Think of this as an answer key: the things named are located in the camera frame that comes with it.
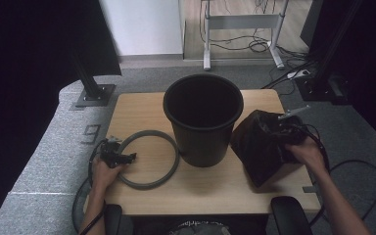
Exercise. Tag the black plastic trash bin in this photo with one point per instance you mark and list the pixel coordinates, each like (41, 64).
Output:
(202, 147)

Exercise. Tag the white metal desk frame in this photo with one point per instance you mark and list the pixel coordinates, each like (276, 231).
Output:
(241, 21)

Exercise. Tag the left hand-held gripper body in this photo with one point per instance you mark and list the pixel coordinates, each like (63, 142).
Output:
(112, 153)

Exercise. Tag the black metal stand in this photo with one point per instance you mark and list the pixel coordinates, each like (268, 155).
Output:
(93, 94)
(316, 88)

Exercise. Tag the white power strip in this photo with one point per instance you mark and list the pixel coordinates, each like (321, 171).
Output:
(298, 74)

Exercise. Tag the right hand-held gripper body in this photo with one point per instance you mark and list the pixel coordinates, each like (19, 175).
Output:
(292, 132)

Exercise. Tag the person's dark clothing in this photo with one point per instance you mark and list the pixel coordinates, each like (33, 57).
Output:
(156, 228)

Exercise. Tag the person's right hand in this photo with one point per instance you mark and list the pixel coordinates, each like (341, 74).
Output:
(310, 155)

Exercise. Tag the person's left hand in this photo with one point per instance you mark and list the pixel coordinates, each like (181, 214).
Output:
(103, 176)

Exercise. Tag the black chair armrest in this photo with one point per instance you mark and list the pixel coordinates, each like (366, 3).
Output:
(114, 220)
(289, 215)

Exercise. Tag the black plastic garbage bag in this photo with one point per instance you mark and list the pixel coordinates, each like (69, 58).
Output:
(258, 147)

